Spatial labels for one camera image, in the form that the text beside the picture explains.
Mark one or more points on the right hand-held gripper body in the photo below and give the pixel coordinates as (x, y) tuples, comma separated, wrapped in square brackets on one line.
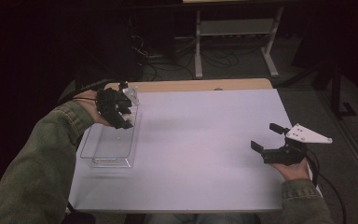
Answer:
[(286, 155)]

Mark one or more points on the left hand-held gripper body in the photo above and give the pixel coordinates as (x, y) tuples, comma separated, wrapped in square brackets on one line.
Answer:
[(108, 104)]

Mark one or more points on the clear plastic tray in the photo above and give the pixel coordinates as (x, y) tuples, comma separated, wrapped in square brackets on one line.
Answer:
[(112, 146)]

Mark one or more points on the person's right hand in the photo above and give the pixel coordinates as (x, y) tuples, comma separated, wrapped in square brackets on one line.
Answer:
[(293, 171)]

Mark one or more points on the person's left hand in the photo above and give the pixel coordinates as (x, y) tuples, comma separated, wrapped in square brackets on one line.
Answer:
[(88, 104)]

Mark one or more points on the grey metal desk frame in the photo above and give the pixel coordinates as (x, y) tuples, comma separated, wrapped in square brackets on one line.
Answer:
[(236, 27)]

